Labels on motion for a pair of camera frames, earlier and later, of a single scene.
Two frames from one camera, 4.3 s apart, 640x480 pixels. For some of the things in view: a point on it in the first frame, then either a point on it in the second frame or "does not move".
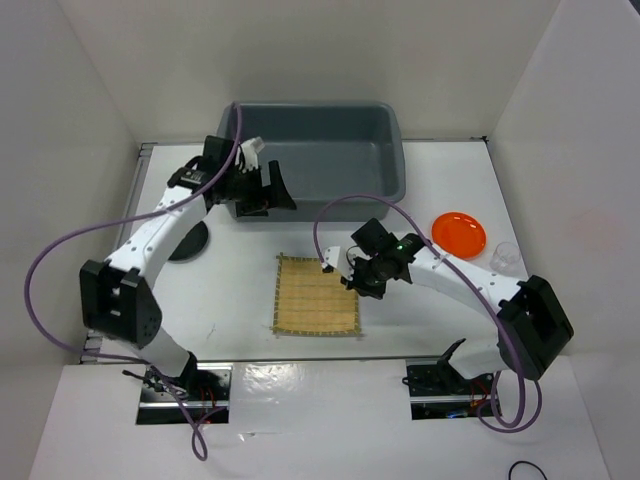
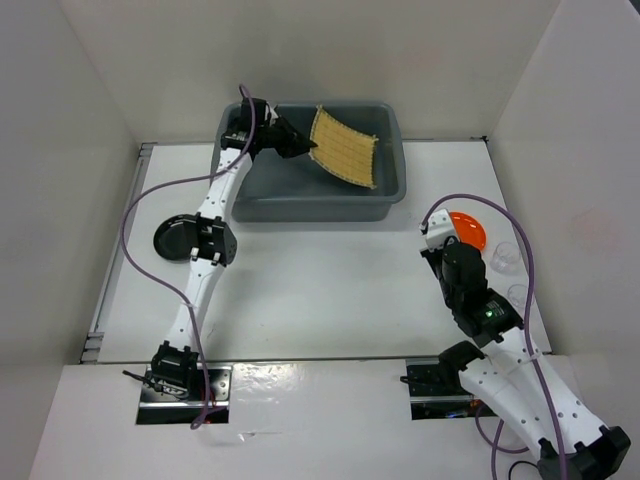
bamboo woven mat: [312, 302] → [343, 150]
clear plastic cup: [506, 258] does not move
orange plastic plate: [459, 235] does not move
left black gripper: [277, 193] → [295, 143]
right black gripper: [375, 292] → [430, 256]
